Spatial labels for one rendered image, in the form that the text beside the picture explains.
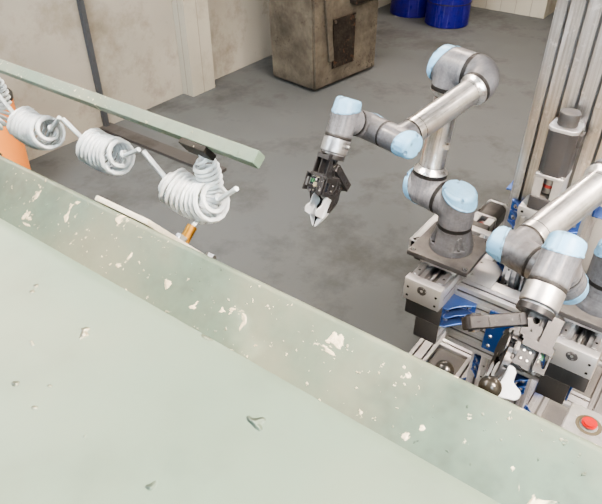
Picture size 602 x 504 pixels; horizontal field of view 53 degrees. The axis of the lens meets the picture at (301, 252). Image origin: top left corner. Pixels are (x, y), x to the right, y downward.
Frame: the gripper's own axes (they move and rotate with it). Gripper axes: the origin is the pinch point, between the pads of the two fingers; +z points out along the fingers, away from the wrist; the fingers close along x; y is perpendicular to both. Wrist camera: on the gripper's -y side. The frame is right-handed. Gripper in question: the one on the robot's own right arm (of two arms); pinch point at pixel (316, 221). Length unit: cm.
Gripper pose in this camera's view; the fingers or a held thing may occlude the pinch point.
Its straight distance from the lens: 173.5
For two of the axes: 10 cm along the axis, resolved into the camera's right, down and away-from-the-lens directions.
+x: 8.0, 3.6, -4.8
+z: -2.8, 9.3, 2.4
